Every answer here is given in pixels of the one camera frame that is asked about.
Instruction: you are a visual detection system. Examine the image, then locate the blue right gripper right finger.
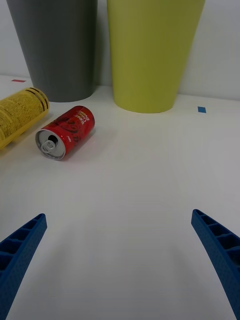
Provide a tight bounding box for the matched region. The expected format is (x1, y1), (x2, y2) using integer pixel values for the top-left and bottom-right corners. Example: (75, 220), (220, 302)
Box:
(191, 208), (240, 320)

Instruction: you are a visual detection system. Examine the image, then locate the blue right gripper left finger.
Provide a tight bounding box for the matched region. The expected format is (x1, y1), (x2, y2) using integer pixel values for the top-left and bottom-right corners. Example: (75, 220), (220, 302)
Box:
(0, 213), (48, 320)

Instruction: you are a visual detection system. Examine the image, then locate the red drink can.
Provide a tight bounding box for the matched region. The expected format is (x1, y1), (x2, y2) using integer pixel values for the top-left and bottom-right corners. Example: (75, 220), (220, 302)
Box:
(35, 105), (96, 161)

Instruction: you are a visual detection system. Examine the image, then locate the yellow plastic bottle black cap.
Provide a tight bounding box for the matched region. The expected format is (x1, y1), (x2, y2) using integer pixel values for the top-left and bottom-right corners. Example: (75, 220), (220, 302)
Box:
(0, 87), (50, 151)

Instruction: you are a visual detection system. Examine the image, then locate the yellow-green plastic waste bin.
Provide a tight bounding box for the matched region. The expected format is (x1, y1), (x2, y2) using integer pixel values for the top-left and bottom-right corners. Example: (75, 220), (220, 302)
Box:
(106, 0), (206, 114)

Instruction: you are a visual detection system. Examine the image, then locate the grey plastic waste bin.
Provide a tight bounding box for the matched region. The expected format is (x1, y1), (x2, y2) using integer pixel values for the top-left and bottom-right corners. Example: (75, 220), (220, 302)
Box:
(6, 0), (98, 103)

